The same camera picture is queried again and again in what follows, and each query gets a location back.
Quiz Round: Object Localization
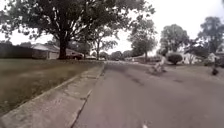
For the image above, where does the slim tree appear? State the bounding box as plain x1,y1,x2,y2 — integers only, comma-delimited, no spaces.
87,29,119,61

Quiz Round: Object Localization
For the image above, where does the tall dark tree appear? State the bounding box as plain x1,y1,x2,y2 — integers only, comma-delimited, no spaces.
127,19,158,63

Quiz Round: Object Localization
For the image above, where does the grey asphalt road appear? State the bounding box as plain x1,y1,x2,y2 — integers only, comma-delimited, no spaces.
71,60,224,128

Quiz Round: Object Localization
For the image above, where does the house with light walls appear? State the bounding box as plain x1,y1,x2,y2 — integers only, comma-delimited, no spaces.
31,42,85,61

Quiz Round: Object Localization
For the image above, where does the rounded bush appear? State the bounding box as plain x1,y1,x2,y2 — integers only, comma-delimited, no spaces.
166,52,184,66

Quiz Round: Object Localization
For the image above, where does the huge spreading tree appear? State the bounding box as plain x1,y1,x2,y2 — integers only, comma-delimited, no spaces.
0,0,156,61

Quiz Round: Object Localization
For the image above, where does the round-crowned tree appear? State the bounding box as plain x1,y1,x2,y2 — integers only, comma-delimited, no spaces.
159,23,190,55

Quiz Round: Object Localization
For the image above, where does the concrete kerb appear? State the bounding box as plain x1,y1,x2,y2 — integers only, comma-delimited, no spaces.
0,62,106,128

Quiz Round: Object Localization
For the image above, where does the white house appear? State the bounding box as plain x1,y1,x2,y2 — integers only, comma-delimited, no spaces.
181,51,205,65

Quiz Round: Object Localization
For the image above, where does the grass verge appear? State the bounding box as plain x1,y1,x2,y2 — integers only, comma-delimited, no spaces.
0,58,103,116

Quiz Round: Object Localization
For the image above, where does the tree with open crown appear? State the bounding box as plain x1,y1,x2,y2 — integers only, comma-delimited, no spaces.
197,16,224,54

